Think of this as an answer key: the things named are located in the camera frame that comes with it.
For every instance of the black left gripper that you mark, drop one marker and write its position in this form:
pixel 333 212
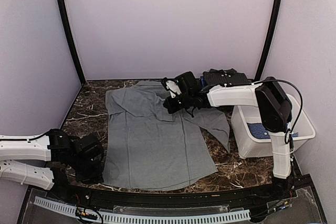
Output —
pixel 96 176

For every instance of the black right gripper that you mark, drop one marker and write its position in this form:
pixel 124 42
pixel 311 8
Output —
pixel 171 106

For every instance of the grey long sleeve shirt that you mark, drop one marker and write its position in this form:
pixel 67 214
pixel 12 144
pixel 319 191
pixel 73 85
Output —
pixel 150 149

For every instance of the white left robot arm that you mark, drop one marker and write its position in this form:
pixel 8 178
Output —
pixel 52 146

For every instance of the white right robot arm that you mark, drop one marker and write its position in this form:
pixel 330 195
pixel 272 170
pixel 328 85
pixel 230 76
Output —
pixel 275 109

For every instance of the black striped folded shirt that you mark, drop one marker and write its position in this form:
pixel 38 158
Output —
pixel 228 77

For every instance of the blue checkered shirt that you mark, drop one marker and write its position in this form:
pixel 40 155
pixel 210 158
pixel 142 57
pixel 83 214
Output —
pixel 258 131

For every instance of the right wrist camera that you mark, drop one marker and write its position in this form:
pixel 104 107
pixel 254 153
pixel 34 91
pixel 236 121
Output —
pixel 185 83

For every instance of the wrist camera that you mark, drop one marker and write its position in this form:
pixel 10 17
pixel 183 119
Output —
pixel 90 146
pixel 185 83

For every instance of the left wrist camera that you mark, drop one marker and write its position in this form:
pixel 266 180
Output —
pixel 90 146

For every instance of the black right frame post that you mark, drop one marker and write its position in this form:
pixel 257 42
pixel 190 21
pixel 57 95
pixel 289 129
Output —
pixel 268 40

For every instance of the black frame post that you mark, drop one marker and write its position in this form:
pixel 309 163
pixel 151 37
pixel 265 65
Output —
pixel 70 41
pixel 268 40

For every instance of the black front rail base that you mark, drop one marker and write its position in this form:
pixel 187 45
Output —
pixel 261 204

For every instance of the black left frame post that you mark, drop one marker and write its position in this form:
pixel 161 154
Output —
pixel 70 41

